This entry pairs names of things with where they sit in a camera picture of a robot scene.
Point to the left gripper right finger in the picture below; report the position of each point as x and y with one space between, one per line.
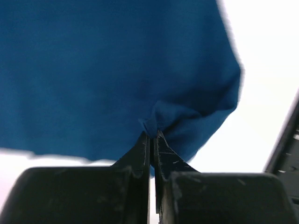
187 196

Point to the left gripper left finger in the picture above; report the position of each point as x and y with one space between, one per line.
117 194

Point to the dark blue printed t-shirt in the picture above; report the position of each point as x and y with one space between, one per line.
84 78

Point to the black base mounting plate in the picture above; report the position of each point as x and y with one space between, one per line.
284 162

